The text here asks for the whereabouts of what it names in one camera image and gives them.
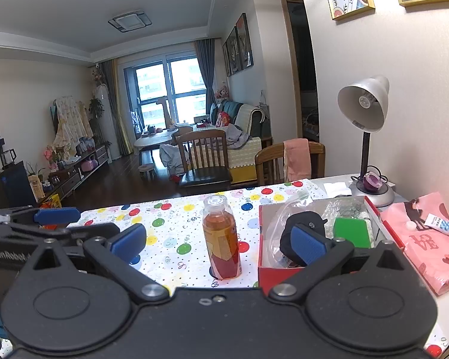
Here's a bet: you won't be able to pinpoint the green sponge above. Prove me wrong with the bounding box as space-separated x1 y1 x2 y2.
333 217 372 250

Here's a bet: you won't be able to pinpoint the clear plastic zip bag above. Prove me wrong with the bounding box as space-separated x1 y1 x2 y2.
265 190 324 268

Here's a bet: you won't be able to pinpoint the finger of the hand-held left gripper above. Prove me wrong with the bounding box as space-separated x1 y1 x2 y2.
0 223 120 250
0 205 81 230

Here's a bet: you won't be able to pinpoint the grey clothes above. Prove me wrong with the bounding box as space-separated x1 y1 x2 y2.
226 124 252 147

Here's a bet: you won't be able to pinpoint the grey curtain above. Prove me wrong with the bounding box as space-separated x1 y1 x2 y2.
99 59 134 156
195 39 218 111

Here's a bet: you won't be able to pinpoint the green sofa with cover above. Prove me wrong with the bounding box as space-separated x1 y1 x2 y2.
210 100 272 185

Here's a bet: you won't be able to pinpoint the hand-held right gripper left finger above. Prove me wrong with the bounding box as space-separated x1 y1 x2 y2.
30 223 171 305

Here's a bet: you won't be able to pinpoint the pink artificial flowers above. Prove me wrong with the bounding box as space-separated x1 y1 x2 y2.
43 146 59 171

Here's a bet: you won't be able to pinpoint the square ceiling light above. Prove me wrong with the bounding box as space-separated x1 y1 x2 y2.
108 10 152 33

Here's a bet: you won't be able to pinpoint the dark framed wall picture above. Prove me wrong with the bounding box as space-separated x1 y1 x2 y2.
223 41 232 77
226 26 242 75
235 13 254 70

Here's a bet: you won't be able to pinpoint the wooden door frame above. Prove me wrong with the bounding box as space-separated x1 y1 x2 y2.
279 0 321 143

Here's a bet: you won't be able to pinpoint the wooden coffee table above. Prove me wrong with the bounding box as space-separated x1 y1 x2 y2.
134 129 180 150

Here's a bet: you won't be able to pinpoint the white cloth bundle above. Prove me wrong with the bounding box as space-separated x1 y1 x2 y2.
160 144 190 175

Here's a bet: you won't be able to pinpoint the balloon print tablecloth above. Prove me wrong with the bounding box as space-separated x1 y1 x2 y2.
65 179 449 359

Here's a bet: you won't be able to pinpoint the pink printed bag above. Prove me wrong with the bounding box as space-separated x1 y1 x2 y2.
380 192 449 297

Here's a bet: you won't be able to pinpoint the black fabric pouch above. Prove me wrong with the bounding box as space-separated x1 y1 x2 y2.
280 211 328 268

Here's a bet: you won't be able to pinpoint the silver desk lamp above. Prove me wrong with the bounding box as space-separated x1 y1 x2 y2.
337 75 396 207

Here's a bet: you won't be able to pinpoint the black cabinet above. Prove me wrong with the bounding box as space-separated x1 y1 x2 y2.
0 138 38 210

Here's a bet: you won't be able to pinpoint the printed hanging cloth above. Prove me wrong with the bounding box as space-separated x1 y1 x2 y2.
52 96 94 156

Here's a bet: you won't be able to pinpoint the potted plant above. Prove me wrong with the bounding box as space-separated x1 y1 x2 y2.
89 98 105 121

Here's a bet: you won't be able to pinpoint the pink towel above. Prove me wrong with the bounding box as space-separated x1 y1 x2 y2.
283 138 311 182

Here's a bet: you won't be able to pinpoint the wooden giraffe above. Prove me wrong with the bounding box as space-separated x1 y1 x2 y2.
155 96 177 130

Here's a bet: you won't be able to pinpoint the white standing air conditioner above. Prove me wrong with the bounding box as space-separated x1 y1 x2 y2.
93 85 115 162

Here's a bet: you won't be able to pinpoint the white blue tube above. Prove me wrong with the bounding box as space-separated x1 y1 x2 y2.
424 213 449 237

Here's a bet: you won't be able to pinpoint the orange drink bottle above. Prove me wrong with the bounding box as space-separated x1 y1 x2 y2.
203 194 242 280

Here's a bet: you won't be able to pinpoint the slatted wooden chair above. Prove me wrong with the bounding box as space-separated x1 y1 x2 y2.
177 130 233 195

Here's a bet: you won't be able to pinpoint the bubble wrap sheet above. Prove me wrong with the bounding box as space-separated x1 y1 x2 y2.
318 196 373 229

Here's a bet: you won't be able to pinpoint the white tissue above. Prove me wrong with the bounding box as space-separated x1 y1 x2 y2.
323 181 353 198

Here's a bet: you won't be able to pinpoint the large window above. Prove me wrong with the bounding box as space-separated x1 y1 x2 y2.
123 56 210 128

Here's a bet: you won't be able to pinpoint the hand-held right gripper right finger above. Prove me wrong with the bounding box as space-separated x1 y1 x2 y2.
267 223 412 303

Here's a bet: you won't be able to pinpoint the red cardboard box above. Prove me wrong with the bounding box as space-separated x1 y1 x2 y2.
257 196 383 288

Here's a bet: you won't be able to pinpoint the dark tv cabinet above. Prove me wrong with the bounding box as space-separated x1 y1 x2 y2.
47 144 112 197

